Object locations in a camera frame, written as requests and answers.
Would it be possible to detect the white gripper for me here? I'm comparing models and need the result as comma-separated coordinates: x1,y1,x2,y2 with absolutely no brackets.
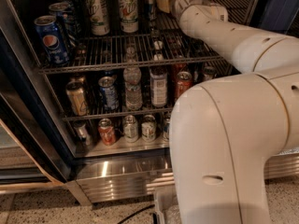
156,0,208,21

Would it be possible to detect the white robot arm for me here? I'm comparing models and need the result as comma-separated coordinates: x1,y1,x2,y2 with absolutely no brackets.
169,0,299,224

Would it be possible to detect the tall blue silver can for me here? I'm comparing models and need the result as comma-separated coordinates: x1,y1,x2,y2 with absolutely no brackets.
144,0,156,21

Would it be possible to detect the right white 7up can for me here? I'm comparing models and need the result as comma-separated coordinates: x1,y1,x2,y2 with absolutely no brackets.
119,0,138,33

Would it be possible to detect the white 7up can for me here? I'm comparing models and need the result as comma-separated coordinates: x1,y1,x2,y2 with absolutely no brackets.
119,0,138,33
86,0,110,35

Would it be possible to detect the left white 7up can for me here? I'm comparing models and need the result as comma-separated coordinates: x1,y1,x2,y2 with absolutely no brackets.
86,0,110,35

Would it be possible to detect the stainless steel fridge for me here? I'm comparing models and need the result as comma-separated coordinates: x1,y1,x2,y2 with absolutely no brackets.
0,0,299,207

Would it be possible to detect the orange can middle shelf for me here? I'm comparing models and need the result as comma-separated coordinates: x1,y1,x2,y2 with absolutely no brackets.
175,71,192,100

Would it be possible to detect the silver slim can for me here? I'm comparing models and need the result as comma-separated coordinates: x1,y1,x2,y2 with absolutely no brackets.
203,66,217,81

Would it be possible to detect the blue pepsi can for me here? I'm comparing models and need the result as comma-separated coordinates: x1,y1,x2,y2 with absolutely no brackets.
49,2,78,47
56,0,82,35
34,15,70,66

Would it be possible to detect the blue can middle shelf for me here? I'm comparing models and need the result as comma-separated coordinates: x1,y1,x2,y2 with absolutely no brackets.
98,77,119,111

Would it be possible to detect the blue silver can bottom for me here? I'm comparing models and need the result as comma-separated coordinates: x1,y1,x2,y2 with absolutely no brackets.
163,113,171,141

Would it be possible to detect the front blue pepsi can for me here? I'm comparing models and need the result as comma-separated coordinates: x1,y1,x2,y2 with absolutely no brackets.
34,15,70,66

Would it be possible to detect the white green can bottom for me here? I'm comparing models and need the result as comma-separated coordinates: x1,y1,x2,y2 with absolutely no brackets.
141,115,156,142

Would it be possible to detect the gold can middle shelf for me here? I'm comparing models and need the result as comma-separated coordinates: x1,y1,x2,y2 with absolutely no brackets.
65,81,89,116

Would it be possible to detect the white can bottom shelf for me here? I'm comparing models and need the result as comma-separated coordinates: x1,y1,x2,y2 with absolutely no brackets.
122,115,138,143

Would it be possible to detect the red can bottom shelf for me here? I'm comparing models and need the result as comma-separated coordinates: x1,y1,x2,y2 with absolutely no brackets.
98,119,116,146

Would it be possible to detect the silver can bottom left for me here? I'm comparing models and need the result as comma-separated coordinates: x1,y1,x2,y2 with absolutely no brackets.
73,120,93,146

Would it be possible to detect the open fridge door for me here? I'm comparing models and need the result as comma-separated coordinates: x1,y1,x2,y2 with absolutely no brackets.
0,34,70,193

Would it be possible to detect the white label bottle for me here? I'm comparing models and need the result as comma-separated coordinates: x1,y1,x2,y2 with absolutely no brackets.
149,65,167,107

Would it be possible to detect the clear water bottle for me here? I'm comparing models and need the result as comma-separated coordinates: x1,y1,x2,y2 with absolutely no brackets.
123,46,142,111

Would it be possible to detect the white plastic bin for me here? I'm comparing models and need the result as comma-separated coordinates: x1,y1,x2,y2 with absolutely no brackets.
154,186,181,224

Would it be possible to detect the top wire shelf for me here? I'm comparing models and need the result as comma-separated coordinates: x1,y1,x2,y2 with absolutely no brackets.
36,0,254,76

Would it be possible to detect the wire shelf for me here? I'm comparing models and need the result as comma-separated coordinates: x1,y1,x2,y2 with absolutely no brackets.
36,0,254,76
46,59,233,122

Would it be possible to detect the middle wire shelf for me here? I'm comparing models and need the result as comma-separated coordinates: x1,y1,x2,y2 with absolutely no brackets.
46,59,233,122

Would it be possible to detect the black cable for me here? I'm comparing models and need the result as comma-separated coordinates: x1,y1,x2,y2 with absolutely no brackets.
116,203,156,224

